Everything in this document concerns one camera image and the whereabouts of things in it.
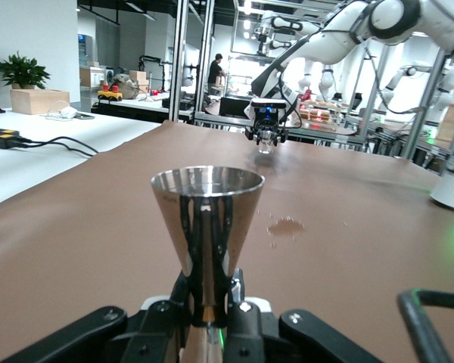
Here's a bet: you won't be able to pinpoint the steel double jigger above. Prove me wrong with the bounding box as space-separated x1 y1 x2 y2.
150 165 266 363

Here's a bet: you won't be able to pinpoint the cardboard box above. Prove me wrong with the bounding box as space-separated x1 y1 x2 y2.
128 70 151 94

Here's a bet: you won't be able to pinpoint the clear glass beaker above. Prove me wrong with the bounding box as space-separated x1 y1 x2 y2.
257 130 277 155

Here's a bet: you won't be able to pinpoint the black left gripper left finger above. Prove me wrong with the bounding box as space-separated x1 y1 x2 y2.
0 271 196 363

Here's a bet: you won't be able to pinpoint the black adapter cable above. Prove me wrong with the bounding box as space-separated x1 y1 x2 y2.
20 136 99 158

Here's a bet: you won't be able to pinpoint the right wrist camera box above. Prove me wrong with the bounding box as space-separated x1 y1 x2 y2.
244 98 288 119

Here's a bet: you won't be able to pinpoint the brown table mat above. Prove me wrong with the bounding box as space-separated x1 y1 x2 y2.
0 119 454 363

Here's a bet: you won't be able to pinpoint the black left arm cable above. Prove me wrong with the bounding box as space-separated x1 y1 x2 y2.
396 289 454 363

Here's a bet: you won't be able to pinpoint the aluminium frame post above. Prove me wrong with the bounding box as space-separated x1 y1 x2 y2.
168 0 216 122

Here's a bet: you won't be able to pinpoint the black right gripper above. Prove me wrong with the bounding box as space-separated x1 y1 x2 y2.
245 109 288 147

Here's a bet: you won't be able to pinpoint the wooden planter box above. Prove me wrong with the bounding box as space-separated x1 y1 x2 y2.
10 88 70 115

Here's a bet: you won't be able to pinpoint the black adapter yellow label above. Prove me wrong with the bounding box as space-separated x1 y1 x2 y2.
0 126 33 149

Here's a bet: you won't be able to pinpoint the white face mask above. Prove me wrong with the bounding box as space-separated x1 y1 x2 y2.
45 105 95 121

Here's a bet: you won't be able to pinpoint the white table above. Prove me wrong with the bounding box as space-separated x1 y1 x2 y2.
0 109 171 213

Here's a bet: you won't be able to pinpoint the spilled liquid stain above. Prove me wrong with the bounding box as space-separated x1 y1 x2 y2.
266 214 306 239

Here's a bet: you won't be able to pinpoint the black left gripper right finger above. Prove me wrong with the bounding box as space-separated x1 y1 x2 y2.
222 268 379 363

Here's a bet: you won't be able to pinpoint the yellow cart red buttons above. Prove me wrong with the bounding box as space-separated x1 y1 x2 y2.
97 83 123 103

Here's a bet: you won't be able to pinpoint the person in black shirt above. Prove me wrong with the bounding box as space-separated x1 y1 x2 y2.
207 53 225 95

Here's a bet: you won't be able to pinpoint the green potted plant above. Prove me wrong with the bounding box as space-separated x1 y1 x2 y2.
0 51 51 90

